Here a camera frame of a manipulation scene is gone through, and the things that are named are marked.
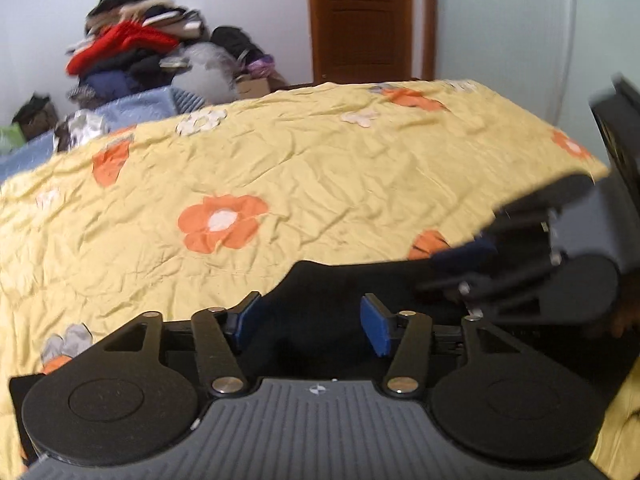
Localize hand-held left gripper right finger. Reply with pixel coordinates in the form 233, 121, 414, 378
360, 294, 523, 398

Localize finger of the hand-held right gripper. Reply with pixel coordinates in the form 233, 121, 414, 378
415, 237, 566, 311
472, 172, 596, 241

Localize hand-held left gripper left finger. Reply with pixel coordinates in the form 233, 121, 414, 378
102, 291, 262, 397

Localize black pants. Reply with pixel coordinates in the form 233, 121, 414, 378
9, 259, 633, 466

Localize yellow floral blanket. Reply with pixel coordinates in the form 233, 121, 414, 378
0, 79, 640, 480

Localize cardboard box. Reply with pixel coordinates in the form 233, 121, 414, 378
232, 72, 288, 101

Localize light blue blanket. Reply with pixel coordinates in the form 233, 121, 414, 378
0, 85, 206, 181

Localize grey plastic bag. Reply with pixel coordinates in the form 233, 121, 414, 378
175, 42, 241, 106

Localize white and black patterned cloth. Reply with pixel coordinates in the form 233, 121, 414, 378
52, 110, 108, 153

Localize brown wooden door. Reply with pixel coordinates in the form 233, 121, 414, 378
306, 0, 413, 86

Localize black bag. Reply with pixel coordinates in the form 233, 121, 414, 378
12, 92, 58, 141

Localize green cloth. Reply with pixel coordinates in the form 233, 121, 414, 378
0, 125, 26, 158

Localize pile of clothes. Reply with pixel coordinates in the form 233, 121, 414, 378
65, 0, 281, 108

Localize brown wooden door frame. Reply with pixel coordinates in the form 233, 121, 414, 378
421, 0, 439, 81

